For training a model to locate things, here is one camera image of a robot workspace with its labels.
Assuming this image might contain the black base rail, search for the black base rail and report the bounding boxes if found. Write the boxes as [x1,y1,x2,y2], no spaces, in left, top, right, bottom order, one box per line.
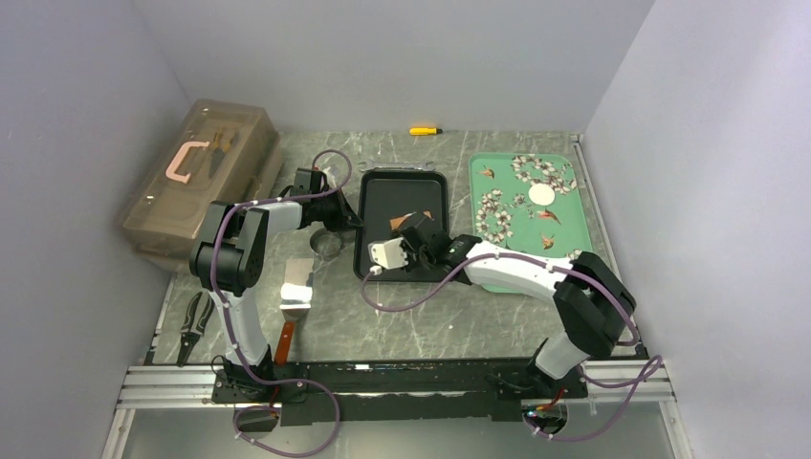
[211,358,588,426]

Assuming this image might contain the black pliers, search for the black pliers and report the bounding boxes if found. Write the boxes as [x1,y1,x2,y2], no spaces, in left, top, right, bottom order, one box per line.
[176,291,215,367]

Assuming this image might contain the green floral tray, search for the green floral tray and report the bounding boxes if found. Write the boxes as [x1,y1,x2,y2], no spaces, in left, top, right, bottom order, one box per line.
[470,153,593,259]

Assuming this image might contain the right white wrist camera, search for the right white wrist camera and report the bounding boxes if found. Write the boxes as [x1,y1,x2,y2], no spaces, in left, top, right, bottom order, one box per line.
[368,237,408,270]

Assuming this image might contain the flat white dumpling wrapper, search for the flat white dumpling wrapper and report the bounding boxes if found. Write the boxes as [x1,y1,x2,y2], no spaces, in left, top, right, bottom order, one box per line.
[528,183,556,207]

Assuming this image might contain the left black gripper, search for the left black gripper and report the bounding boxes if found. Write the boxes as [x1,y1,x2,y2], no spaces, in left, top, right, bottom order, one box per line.
[312,187,363,233]

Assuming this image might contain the metal ring cutter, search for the metal ring cutter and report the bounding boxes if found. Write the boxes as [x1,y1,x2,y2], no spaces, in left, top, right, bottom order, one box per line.
[309,228,344,261]

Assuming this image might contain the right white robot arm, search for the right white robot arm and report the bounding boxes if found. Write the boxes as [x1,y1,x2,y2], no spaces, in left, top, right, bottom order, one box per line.
[369,214,639,397]

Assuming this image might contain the yellow screwdriver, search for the yellow screwdriver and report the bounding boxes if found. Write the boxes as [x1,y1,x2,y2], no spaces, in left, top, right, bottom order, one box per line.
[408,127,443,137]

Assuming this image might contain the wooden double-ended dough roller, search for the wooden double-ended dough roller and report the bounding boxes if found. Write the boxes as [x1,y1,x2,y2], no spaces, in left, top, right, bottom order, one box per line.
[389,210,432,231]

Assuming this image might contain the black baking tray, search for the black baking tray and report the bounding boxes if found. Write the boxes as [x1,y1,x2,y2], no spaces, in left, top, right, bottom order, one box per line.
[353,169,449,279]

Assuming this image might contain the aluminium frame rail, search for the aluminium frame rail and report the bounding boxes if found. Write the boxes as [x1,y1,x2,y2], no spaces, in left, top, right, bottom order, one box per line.
[117,365,215,409]

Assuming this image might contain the translucent brown toolbox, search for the translucent brown toolbox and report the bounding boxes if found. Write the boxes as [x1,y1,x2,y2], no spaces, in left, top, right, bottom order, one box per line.
[121,98,283,272]

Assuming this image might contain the silver wrench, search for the silver wrench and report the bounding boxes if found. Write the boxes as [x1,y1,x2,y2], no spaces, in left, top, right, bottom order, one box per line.
[357,161,435,172]

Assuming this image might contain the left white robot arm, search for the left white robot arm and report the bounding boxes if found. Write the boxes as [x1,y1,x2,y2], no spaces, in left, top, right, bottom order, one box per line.
[189,166,362,402]

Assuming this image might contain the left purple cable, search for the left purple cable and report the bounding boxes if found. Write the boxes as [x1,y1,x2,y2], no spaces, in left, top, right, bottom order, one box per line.
[208,149,354,459]

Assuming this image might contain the metal spatula orange handle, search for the metal spatula orange handle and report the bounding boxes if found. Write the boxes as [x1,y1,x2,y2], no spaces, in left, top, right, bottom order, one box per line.
[274,258,315,365]

